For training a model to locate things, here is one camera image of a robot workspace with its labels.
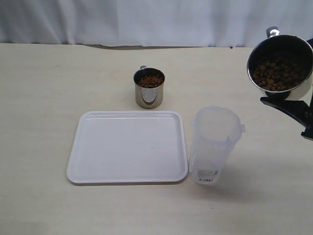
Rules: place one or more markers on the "white curtain backdrop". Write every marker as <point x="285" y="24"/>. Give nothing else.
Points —
<point x="152" y="23"/>

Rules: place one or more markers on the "clear plastic tall container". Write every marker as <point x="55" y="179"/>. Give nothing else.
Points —
<point x="216" y="132"/>

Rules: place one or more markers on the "steel cup with pellets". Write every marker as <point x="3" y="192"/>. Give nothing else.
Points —
<point x="149" y="86"/>

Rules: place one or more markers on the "white plastic tray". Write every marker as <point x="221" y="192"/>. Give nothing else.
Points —
<point x="128" y="147"/>

